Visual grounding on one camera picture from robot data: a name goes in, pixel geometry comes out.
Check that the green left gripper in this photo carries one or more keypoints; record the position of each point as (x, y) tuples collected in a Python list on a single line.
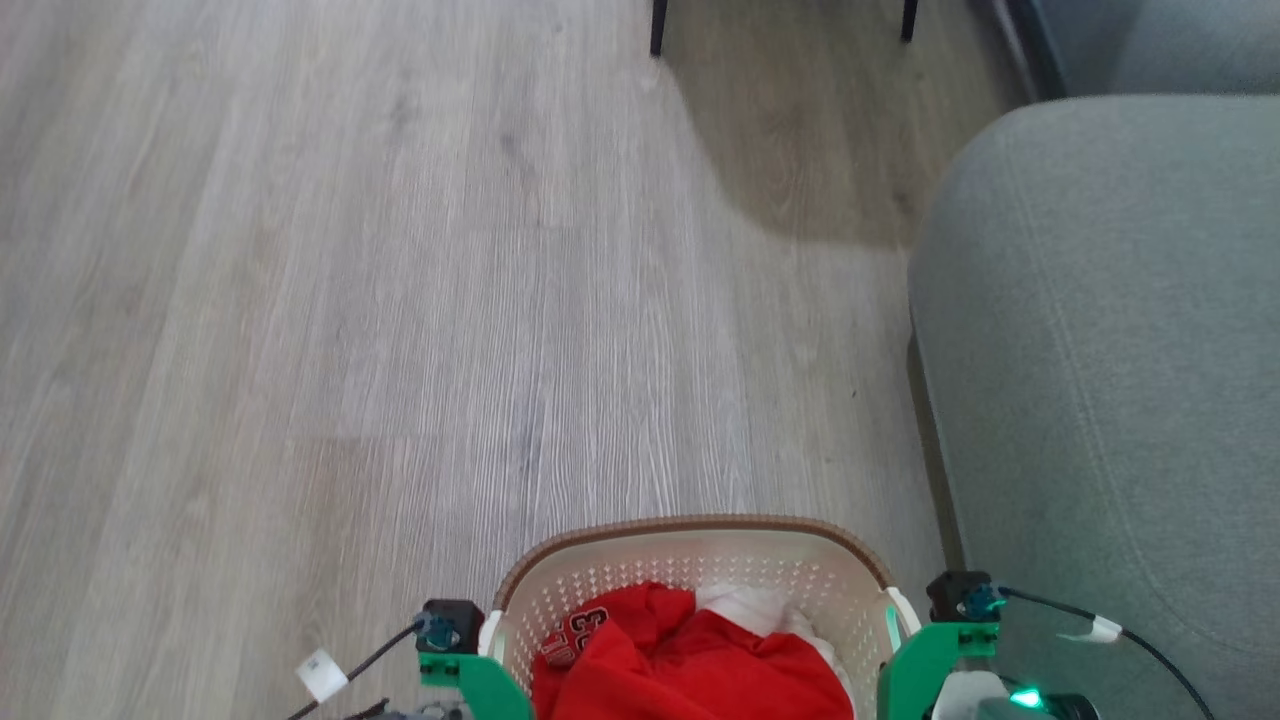
[(485, 685)]

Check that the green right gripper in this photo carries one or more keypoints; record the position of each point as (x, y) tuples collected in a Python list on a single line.
[(915, 670)]

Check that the white laundry basket brown rim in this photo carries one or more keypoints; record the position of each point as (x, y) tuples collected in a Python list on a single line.
[(700, 560)]

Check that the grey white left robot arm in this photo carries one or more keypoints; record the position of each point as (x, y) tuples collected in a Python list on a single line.
[(420, 713)]

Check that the white cloth garment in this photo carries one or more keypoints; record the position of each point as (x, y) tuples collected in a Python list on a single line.
[(752, 607)]

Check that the red jersey garment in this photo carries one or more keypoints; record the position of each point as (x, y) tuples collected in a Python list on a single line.
[(700, 670)]

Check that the grey fabric sofa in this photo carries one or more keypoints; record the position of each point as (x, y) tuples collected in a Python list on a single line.
[(1110, 400)]

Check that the black furniture leg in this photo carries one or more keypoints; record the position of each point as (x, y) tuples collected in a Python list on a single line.
[(658, 25), (909, 18)]

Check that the grey sofa seat cushion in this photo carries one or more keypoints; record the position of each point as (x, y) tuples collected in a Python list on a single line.
[(1170, 45)]

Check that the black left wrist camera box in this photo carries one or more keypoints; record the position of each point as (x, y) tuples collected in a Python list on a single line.
[(452, 625)]

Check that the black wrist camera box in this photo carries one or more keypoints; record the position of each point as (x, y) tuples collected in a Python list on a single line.
[(452, 625), (958, 597)]

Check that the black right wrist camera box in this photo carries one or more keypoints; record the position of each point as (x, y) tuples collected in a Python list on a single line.
[(958, 597)]

